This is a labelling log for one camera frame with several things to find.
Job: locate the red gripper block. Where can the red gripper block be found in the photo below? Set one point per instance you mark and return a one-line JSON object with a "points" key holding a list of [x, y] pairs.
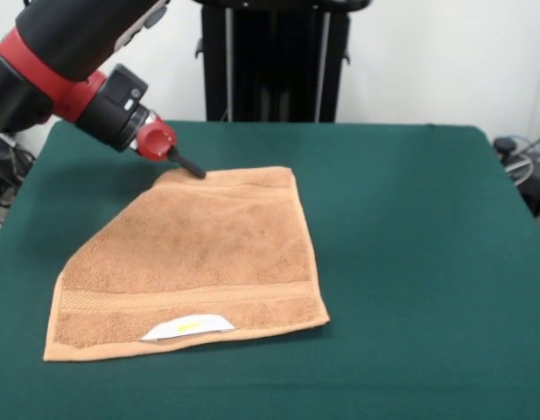
{"points": [[156, 142]]}

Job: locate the tan terry towel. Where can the tan terry towel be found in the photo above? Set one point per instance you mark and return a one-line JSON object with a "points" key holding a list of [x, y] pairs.
{"points": [[199, 262]]}

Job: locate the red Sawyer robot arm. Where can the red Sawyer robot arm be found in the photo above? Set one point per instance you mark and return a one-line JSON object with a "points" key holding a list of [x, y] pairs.
{"points": [[55, 65]]}

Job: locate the black vertical column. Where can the black vertical column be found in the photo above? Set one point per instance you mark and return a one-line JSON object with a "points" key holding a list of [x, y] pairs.
{"points": [[274, 65]]}

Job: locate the dark green table cloth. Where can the dark green table cloth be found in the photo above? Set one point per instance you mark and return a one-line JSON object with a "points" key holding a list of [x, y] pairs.
{"points": [[383, 306]]}

